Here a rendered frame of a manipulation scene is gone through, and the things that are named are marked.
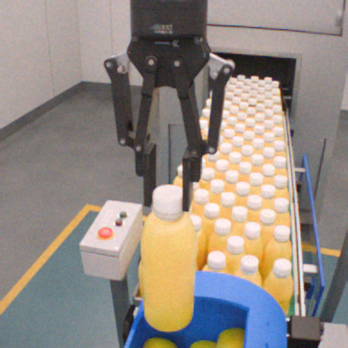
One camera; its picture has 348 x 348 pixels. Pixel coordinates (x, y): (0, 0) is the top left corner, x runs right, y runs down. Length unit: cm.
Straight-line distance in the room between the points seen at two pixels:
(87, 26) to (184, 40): 509
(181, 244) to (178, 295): 8
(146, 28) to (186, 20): 4
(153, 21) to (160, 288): 32
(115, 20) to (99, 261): 448
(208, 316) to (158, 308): 23
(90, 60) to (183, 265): 513
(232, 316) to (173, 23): 55
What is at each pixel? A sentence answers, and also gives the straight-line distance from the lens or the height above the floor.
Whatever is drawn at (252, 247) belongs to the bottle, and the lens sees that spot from 101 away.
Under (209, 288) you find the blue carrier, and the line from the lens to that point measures 66.
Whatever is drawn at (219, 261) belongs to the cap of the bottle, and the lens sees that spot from 89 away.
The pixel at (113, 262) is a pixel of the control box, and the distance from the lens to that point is 97.
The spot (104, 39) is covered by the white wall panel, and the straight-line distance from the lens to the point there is 537.
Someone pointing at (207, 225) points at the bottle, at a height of 107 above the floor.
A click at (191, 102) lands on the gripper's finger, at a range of 41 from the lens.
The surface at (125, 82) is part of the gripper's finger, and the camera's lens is 43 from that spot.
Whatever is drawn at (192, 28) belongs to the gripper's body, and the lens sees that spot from 37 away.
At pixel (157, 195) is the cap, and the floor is 145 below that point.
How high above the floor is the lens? 171
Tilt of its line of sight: 28 degrees down
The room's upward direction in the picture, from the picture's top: straight up
